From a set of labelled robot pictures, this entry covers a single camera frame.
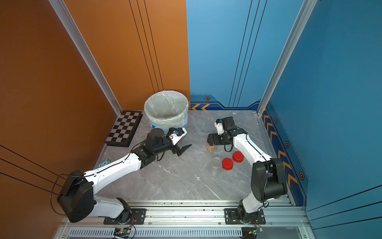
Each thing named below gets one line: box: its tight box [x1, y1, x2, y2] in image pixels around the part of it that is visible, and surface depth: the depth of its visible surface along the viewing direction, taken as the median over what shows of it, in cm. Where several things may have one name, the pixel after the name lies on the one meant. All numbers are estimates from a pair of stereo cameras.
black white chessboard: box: [104, 111, 144, 148], surface depth 107 cm
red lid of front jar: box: [232, 150, 245, 163], surface depth 94 cm
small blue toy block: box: [97, 158, 111, 168], surface depth 93 cm
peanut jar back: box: [206, 144, 217, 153], surface depth 98 cm
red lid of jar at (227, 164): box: [221, 157, 234, 171], surface depth 91 cm
